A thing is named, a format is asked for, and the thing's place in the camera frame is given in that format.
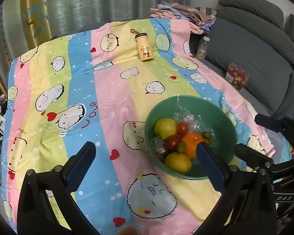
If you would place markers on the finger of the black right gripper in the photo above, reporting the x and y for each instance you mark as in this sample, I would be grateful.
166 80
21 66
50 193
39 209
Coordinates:
253 158
268 123

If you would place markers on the colourful striped cartoon tablecloth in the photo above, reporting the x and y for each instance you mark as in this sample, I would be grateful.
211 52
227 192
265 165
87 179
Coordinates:
92 87

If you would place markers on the yellow lemon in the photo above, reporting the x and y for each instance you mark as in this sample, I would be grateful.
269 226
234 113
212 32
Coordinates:
178 162

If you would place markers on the green plastic bowl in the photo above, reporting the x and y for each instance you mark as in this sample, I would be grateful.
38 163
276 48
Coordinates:
204 118

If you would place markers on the yellow thermos bottle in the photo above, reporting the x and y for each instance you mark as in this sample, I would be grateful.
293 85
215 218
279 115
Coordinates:
143 45

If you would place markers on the red tomato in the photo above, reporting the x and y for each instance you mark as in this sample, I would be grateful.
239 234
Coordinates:
172 142
182 128

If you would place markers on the person's left hand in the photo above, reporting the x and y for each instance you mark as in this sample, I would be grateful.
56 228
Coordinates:
129 230

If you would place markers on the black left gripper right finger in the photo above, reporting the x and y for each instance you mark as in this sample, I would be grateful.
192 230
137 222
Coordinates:
246 205

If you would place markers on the red snack packet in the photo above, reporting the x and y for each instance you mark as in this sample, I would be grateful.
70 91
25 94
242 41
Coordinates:
236 76

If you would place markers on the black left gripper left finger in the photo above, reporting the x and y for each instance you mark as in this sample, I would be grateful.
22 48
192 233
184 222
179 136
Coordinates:
35 214

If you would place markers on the yellow-green pear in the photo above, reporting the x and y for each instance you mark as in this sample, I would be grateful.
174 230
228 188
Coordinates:
164 128

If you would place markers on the yellow patterned curtain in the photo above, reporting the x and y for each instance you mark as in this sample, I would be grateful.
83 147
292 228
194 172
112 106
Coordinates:
24 24

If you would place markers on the small green fruit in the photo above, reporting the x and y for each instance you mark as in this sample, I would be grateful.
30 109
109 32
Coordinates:
181 147

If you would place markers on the orange fruit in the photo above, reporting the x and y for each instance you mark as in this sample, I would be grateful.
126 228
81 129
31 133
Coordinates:
192 139

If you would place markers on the pile of folded clothes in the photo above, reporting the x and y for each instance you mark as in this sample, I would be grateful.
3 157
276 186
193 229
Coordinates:
200 19

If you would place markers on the grey sofa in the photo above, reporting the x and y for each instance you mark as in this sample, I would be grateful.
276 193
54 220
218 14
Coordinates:
255 36

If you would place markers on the clear plastic bottle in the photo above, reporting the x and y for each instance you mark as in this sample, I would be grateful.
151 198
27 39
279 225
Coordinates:
202 48

